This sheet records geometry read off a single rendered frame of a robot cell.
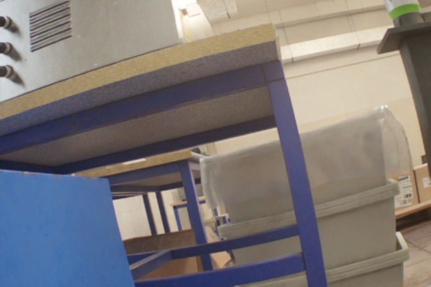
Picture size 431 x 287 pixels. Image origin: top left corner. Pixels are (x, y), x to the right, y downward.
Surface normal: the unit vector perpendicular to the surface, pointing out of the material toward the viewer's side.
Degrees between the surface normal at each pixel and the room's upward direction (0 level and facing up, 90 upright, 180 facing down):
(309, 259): 90
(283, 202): 96
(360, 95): 90
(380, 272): 96
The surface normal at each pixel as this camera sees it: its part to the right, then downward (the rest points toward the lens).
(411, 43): -0.16, -0.11
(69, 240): 0.97, -0.23
